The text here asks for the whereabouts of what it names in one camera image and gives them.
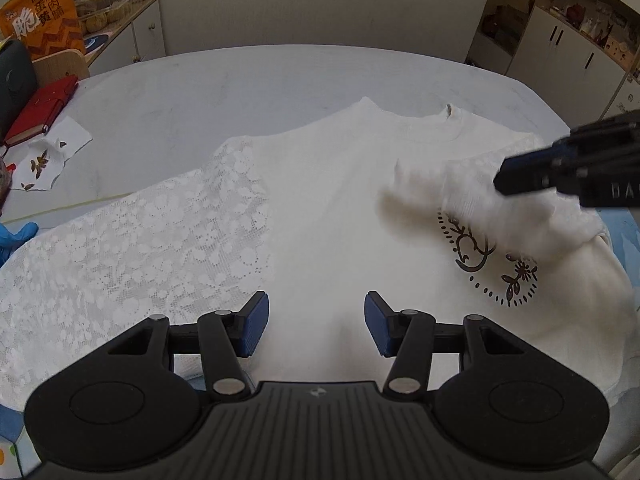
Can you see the light blue cloth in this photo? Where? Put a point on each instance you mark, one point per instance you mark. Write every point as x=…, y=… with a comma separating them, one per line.
x=622, y=255

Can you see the white side cabinet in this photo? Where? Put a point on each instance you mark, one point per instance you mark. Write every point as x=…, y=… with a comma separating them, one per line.
x=140, y=35

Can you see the blue rubber glove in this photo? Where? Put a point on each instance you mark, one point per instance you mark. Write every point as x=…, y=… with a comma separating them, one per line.
x=15, y=240

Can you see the white sticker floor cabinet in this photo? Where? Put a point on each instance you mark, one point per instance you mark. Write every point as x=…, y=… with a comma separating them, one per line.
x=565, y=55

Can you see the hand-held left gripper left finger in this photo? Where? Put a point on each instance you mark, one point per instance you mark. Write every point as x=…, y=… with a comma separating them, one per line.
x=255, y=325

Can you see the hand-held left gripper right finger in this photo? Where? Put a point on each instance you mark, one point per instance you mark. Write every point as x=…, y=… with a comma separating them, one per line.
x=377, y=325

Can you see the orange snack bag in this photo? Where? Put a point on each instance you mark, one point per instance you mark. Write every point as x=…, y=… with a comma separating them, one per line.
x=45, y=15

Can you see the brown seed shells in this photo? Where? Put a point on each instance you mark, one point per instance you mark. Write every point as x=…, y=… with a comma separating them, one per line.
x=40, y=162

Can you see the white tissue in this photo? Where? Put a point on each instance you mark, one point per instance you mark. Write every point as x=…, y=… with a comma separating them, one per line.
x=70, y=140

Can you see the white lace-sleeve sweater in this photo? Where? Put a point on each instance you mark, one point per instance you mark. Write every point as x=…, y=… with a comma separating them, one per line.
x=325, y=210

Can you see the wooden chair back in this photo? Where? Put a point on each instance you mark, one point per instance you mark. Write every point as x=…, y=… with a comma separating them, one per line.
x=62, y=65

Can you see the red notebook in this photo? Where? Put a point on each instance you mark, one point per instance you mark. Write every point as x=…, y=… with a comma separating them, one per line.
x=40, y=110

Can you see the dark grey bag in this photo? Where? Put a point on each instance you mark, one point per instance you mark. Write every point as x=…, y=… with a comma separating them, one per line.
x=17, y=85

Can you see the clear plastic food boxes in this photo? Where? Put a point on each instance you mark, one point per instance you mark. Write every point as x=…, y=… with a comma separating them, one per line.
x=107, y=2

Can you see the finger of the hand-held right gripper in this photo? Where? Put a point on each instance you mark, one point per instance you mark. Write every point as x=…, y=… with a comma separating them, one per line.
x=525, y=172

